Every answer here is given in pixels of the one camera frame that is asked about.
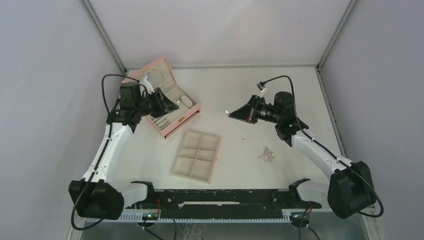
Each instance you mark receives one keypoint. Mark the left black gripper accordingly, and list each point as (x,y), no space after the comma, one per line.
(164,106)

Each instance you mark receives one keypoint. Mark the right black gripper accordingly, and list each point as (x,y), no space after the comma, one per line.
(246,112)

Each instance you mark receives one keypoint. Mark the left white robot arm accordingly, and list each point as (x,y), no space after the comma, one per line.
(94,195)

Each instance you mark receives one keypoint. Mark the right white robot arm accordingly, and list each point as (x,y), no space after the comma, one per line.
(351,188)

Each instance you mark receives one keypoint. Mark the pink jewelry box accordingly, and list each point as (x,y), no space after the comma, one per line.
(158,75)

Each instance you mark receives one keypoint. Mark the beige six-compartment tray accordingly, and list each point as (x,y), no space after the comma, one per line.
(197,156)

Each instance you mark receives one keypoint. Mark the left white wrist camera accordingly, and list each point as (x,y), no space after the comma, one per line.
(146,85)

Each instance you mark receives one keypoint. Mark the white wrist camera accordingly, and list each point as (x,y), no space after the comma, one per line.
(262,87)
(146,85)

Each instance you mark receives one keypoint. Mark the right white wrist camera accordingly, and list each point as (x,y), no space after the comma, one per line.
(262,87)

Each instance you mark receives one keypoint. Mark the black mounting base plate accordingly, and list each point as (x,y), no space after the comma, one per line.
(239,203)

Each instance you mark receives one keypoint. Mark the white slotted cable duct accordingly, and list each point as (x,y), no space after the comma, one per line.
(150,217)

